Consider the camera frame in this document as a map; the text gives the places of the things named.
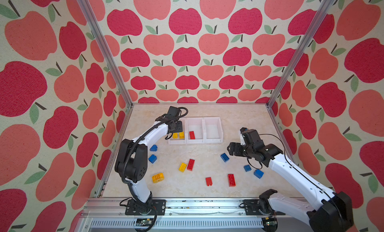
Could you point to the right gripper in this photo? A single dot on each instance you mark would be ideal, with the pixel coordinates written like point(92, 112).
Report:
point(237, 146)

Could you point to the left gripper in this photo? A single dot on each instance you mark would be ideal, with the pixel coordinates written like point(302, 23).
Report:
point(179, 127)

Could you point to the blue small lego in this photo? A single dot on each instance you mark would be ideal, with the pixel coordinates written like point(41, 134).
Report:
point(247, 168)

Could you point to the white three-compartment bin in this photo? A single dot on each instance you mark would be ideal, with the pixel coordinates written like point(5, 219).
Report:
point(208, 130)

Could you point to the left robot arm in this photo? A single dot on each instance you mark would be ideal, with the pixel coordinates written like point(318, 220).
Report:
point(132, 160)

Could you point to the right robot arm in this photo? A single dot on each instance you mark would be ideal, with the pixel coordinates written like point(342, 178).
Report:
point(324, 209)

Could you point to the red long lego bottom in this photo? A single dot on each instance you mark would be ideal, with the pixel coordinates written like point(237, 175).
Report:
point(231, 180)

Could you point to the yellow double lego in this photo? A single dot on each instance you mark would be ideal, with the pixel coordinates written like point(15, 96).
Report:
point(158, 178)

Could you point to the red small lego bottom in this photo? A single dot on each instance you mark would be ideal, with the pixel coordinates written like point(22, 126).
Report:
point(209, 181)

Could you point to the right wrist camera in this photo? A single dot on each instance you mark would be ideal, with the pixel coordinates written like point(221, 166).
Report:
point(249, 135)

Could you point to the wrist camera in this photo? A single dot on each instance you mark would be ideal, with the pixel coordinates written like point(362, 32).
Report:
point(174, 111)
point(249, 135)

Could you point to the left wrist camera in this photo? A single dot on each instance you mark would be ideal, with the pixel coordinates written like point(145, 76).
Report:
point(174, 111)

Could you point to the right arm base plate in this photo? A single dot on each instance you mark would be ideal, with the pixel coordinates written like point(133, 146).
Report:
point(258, 208)

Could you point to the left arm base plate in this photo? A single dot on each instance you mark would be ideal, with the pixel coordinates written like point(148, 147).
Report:
point(137, 208)

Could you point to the aluminium front rail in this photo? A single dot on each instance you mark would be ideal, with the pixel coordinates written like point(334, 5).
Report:
point(183, 215)

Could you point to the left aluminium frame post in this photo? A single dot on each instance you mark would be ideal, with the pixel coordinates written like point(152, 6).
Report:
point(89, 15)

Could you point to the aluminium frame post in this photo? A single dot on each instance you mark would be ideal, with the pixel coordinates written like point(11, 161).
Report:
point(89, 15)
point(319, 16)

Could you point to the right aluminium frame post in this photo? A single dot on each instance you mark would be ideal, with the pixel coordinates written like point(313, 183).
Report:
point(319, 16)

